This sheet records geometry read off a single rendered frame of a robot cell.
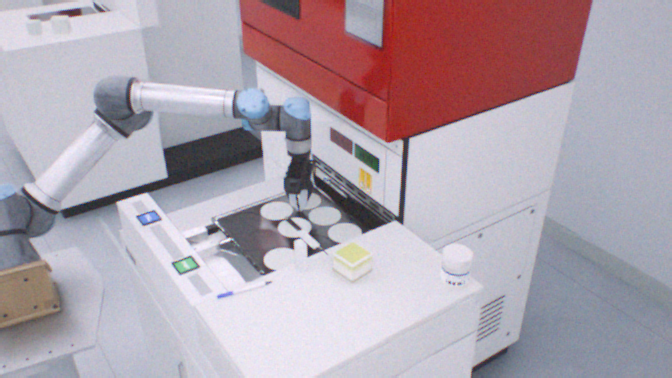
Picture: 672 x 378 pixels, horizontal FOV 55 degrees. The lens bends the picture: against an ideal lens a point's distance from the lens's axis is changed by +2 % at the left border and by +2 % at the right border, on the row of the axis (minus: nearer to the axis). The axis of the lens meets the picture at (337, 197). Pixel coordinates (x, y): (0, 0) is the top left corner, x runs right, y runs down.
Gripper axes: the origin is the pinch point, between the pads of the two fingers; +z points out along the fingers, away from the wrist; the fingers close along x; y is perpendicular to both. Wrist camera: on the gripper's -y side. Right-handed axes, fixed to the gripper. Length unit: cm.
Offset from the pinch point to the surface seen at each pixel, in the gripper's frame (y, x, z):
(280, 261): -24.4, -2.2, 1.3
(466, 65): 10, -45, -47
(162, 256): -37.0, 25.9, -4.7
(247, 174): 156, 86, 91
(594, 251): 119, -112, 84
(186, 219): -2.1, 38.0, 9.3
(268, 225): -9.0, 6.8, 1.3
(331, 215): 0.8, -10.2, 1.3
